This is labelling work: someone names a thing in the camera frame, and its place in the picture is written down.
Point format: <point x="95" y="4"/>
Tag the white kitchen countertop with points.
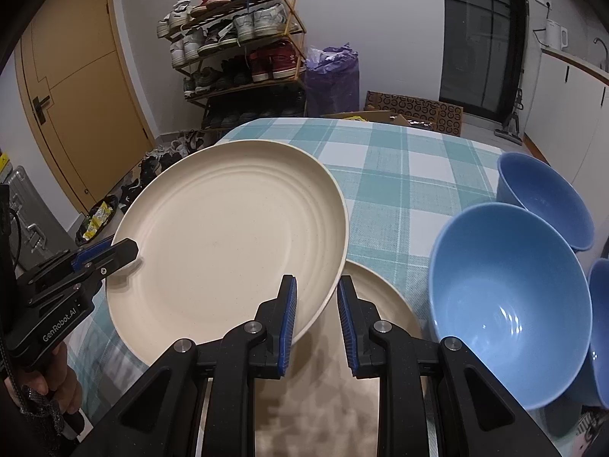
<point x="580" y="64"/>

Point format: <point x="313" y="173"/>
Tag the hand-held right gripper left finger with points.
<point x="287" y="328"/>

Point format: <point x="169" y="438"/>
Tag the white wall socket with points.
<point x="544" y="0"/>

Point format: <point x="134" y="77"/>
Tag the yellow snack bag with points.
<point x="97" y="221"/>

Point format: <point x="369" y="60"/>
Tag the blue bowl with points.
<point x="547" y="200"/>
<point x="600" y="323"/>
<point x="509" y="304"/>

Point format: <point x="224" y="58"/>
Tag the black framed glass door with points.
<point x="480" y="33"/>

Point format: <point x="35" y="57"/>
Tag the yellow snack packets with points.
<point x="354" y="118"/>

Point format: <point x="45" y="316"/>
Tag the white base cabinets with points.
<point x="552" y="104"/>

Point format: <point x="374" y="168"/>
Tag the pile of dark shoes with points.
<point x="157" y="162"/>

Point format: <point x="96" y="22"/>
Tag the cream round plate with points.
<point x="380" y="295"/>
<point x="228" y="243"/>

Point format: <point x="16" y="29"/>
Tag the yellow wooden door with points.
<point x="76" y="81"/>

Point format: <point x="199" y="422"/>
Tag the shoe rack with shoes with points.
<point x="266" y="62"/>

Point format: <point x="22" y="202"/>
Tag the purple plastic bag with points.
<point x="333" y="85"/>

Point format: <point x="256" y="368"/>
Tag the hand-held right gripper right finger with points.
<point x="348" y="328"/>

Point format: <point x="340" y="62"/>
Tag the person's left hand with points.
<point x="62" y="381"/>

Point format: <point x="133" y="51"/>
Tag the open brown cardboard box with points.
<point x="380" y="116"/>

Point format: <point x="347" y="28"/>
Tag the chrome kitchen faucet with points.
<point x="603" y="52"/>

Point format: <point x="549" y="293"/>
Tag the upright vacuum cleaner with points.
<point x="509" y="128"/>

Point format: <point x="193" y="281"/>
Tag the person's left forearm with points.
<point x="14" y="428"/>

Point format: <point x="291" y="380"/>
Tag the wooden shoe rack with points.
<point x="297" y="33"/>

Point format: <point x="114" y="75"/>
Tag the white electric kettle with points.
<point x="555" y="35"/>

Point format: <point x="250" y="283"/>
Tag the silver metal case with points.
<point x="24" y="219"/>

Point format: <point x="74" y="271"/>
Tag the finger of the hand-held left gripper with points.
<point x="119" y="256"/>
<point x="93" y="254"/>

